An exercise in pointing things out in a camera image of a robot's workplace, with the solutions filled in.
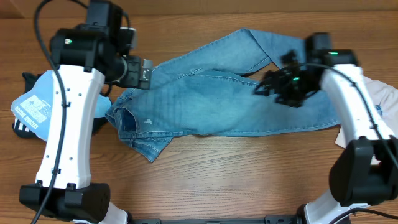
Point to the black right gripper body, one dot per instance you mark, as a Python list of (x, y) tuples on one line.
[(278, 84)]

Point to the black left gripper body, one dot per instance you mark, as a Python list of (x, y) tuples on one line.
[(135, 76)]

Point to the blue denim jeans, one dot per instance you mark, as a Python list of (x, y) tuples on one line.
[(208, 92)]

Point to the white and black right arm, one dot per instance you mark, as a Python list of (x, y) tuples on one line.
[(365, 174)]

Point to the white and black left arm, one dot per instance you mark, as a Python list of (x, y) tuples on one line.
[(83, 59)]

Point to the black folded garment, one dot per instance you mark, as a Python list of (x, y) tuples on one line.
[(21, 127)]

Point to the beige folded cloth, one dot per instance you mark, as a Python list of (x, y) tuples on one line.
[(384, 97)]

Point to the light blue printed t-shirt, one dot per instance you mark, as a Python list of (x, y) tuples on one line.
[(34, 105)]

